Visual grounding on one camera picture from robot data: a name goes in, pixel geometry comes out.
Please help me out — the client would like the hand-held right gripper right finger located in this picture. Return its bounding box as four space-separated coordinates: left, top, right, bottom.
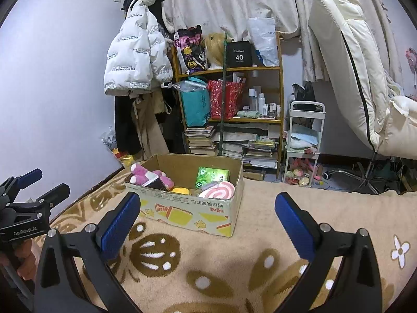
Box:
274 192 382 313

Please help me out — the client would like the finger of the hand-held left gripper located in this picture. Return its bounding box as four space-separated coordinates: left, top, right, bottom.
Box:
13 183 71 216
0 169 43 200

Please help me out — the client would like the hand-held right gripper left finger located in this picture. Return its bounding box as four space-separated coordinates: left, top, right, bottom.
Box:
34 192 142 313

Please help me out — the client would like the pink plush toy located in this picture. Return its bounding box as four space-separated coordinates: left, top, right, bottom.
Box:
130 164 173 191

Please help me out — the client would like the printed cardboard box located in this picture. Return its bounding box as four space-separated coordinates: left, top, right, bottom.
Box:
125 153 245 238

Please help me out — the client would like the pink swirl roll plush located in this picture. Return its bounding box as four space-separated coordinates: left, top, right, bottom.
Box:
199 180 235 200

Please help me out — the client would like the green tissue pack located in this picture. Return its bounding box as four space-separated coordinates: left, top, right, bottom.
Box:
195 167 230 190

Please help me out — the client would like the person's left hand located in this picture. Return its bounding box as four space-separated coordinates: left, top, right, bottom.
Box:
16 239 42 280

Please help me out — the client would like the pile of pink plush toys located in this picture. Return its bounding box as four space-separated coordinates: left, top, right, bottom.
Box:
285 158 322 186

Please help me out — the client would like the plastic bag of snacks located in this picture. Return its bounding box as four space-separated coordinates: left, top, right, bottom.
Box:
101 127 136 169

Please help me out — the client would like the stack of papers and magazines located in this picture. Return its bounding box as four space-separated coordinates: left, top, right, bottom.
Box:
222 132 280 170

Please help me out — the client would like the chair base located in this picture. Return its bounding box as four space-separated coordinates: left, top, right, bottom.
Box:
321 155 405 195

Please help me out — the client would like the blue cloth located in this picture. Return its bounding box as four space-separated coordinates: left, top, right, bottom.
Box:
289 127 319 151

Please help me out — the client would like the beige printed blanket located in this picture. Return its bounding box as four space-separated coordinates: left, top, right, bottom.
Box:
33 166 417 313

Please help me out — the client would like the black coat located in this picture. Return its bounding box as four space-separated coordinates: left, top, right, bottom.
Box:
114 94 143 157

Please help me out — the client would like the beige trench coat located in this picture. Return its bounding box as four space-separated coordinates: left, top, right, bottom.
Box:
130 91 170 165

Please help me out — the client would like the white cart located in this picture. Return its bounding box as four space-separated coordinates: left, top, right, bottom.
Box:
282 100 327 186

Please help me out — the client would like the stack of books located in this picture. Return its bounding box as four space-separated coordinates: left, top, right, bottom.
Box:
185 125 219 156

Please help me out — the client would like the row of toiletry bottles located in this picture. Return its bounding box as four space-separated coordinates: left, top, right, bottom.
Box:
248 86 283 117

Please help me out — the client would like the black bag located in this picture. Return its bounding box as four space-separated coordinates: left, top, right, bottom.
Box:
291 81 318 104

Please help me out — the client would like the teal bag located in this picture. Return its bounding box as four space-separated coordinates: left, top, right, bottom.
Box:
179 77 211 128

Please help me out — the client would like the red gift bag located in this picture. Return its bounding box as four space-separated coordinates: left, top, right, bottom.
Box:
207 78 246 121

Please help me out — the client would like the wooden shelf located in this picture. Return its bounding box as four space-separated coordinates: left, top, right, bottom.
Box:
169 33 284 180

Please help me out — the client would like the white puffer jacket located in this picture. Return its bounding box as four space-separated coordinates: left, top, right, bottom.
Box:
103 0 174 97

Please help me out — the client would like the cream padded chair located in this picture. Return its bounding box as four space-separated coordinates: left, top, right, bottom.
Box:
308 0 417 160

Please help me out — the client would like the black box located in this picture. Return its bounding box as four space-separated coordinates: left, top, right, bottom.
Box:
225 41 253 68

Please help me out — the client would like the cartoon printed bag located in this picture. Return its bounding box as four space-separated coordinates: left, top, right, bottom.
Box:
174 25 209 74

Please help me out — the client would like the white plastic bag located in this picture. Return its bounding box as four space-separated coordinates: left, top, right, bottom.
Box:
247 17 279 67

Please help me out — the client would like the blonde wig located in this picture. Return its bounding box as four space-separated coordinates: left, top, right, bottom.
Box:
201 32 234 71

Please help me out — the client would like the light curtain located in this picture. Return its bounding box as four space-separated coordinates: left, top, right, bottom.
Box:
161 0 404 84

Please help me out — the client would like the pink wall sticker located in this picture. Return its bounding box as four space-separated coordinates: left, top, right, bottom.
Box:
406 47 417 89

